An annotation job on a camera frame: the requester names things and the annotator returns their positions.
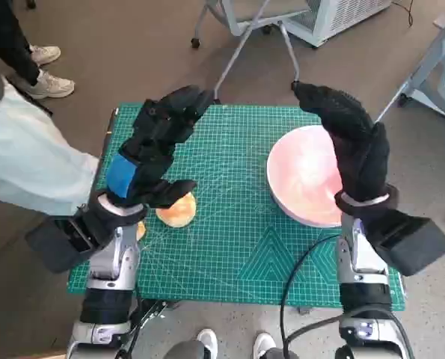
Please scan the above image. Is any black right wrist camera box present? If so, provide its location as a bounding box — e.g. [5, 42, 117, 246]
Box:
[369, 209, 445, 277]

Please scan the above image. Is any grey rolling chair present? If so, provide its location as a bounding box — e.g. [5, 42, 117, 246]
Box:
[190, 0, 316, 105]

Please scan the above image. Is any pink bowl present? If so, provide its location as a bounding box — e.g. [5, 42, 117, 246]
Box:
[266, 125, 345, 228]

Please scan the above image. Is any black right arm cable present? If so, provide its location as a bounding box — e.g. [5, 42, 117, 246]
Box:
[280, 233, 343, 359]

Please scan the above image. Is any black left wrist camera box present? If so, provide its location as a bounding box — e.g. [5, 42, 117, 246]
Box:
[24, 216, 96, 274]

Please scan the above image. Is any person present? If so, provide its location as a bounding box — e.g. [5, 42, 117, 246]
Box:
[0, 0, 76, 100]
[0, 74, 100, 216]

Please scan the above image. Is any green cutting mat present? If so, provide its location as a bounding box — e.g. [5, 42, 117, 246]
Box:
[68, 103, 406, 312]

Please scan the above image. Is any black folding table frame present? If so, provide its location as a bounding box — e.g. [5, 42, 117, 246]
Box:
[132, 298, 180, 359]

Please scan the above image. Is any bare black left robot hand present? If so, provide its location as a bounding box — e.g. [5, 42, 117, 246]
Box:
[105, 85, 215, 209]

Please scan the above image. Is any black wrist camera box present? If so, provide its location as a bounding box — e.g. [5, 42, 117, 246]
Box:
[24, 216, 96, 274]
[369, 209, 445, 277]

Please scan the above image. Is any round toy bread bun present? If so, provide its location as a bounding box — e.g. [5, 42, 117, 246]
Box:
[155, 192, 197, 228]

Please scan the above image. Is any white perforated cabinet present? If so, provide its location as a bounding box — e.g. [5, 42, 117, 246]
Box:
[281, 0, 391, 49]

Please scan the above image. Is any thin black rod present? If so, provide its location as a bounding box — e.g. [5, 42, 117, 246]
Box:
[0, 73, 54, 116]

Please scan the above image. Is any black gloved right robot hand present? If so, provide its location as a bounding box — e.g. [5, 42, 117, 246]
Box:
[292, 82, 391, 201]

